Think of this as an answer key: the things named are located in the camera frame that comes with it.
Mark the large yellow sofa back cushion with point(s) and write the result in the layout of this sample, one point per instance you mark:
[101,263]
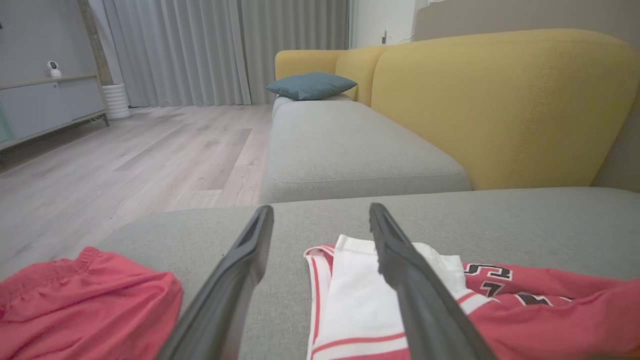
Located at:
[490,105]

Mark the yellow sofa end back cushion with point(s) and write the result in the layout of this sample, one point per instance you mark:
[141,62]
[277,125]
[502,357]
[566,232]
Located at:
[305,62]

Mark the teal throw pillow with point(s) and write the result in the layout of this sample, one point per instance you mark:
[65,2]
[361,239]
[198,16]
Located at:
[310,86]

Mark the small yellow sofa back cushion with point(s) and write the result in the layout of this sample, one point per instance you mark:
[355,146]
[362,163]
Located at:
[357,67]

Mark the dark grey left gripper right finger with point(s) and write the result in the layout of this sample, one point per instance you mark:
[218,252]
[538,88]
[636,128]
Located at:
[425,310]

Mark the dark wall plug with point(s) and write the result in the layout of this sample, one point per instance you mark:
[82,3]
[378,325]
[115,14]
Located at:
[384,38]

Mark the narrow grey sofa seat cushion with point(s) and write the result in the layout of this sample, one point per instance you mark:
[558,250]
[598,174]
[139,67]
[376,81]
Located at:
[350,150]

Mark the white ribbed planter pot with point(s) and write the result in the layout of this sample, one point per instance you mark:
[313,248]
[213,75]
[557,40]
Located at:
[116,101]

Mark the brown tree trunk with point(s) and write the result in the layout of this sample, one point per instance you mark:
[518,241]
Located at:
[95,45]

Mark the red basketball shorts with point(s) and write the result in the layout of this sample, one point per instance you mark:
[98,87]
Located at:
[90,305]

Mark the grey low sideboard cabinet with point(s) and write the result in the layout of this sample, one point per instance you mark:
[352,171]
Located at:
[50,107]

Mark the small white security camera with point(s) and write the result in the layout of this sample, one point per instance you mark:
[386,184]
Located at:
[54,69]

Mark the grey pleated curtain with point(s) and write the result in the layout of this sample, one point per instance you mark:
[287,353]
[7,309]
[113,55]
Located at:
[300,30]
[175,50]

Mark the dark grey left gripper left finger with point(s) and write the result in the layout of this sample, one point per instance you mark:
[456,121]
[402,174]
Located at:
[220,300]

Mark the red white basketball jersey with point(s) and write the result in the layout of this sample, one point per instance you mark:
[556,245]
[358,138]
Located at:
[550,325]

